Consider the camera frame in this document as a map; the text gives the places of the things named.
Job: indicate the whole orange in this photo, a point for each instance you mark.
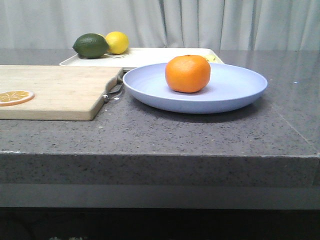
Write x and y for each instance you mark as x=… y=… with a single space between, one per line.
x=188 y=73

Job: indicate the light blue plate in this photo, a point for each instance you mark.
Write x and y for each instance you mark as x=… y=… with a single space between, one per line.
x=230 y=88

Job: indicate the white tray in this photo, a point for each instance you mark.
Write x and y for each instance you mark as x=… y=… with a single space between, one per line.
x=138 y=56

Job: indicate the pale yellow fruit slices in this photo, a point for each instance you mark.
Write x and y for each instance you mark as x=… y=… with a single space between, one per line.
x=210 y=58

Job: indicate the yellow lemon right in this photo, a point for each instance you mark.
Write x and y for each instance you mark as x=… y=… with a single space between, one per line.
x=117 y=41

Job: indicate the green lime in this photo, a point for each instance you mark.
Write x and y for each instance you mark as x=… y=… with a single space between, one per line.
x=90 y=46

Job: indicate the bamboo cutting board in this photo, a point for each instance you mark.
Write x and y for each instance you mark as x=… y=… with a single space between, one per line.
x=67 y=93

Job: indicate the orange slice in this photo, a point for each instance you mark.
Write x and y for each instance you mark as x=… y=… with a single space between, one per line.
x=15 y=97

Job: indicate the grey curtain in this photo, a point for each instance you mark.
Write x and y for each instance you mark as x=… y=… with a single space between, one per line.
x=292 y=25

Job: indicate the metal cutting board handle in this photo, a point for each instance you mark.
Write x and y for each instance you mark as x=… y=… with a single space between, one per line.
x=114 y=91

